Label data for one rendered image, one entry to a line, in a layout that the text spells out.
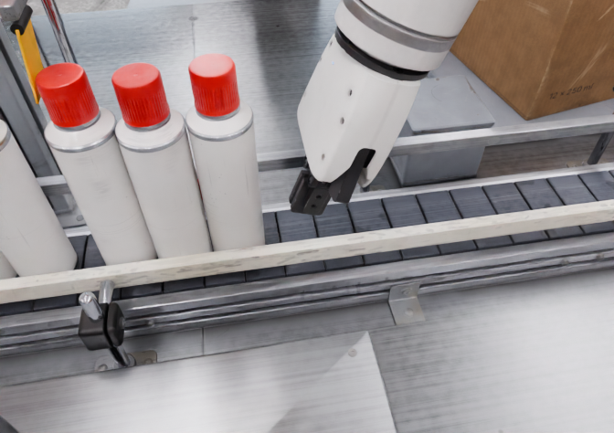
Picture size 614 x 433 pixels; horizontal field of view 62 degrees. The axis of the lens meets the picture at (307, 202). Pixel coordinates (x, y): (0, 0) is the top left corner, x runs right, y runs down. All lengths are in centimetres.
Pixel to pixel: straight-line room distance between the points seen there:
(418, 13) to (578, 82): 47
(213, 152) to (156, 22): 65
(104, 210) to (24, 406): 16
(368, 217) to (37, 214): 31
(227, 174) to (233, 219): 5
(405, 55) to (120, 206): 25
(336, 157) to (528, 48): 42
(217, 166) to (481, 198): 30
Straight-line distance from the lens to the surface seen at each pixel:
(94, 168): 41
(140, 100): 37
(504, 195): 59
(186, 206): 43
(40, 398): 48
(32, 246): 49
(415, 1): 34
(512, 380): 52
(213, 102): 37
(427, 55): 36
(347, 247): 47
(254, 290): 48
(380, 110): 36
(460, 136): 52
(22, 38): 39
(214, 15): 102
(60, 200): 65
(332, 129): 38
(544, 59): 72
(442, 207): 56
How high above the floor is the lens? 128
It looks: 47 degrees down
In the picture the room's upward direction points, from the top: straight up
